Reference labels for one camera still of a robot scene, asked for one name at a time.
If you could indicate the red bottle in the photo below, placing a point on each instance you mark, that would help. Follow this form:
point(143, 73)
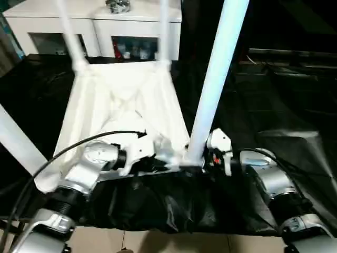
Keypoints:
point(117, 51)

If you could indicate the white plastic table top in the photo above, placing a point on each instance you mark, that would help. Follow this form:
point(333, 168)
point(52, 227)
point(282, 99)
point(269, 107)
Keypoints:
point(118, 92)

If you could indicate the beige curtain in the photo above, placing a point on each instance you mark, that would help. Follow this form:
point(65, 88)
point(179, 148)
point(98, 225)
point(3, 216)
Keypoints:
point(9, 50)

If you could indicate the white cabinet with glass doors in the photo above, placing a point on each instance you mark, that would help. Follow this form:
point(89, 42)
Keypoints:
point(52, 23)

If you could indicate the black work mat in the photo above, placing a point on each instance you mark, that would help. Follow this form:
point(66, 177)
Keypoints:
point(171, 200)

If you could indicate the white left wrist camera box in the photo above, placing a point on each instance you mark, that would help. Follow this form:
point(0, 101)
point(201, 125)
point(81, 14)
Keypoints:
point(137, 151)

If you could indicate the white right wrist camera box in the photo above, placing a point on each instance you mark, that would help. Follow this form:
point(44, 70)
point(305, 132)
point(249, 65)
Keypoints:
point(219, 139)

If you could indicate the dark robot body part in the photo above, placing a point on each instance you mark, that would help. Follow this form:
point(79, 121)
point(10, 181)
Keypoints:
point(123, 250)

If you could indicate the black folding table frame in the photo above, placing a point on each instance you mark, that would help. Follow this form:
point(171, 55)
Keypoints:
point(10, 229)

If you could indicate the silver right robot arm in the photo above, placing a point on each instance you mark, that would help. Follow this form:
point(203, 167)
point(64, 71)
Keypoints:
point(279, 179)

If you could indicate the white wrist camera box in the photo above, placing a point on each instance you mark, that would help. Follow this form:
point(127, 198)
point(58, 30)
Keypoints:
point(219, 139)
point(137, 151)

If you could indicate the long black metal bar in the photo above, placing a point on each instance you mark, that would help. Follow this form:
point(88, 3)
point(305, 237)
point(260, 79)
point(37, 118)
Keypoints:
point(292, 51)

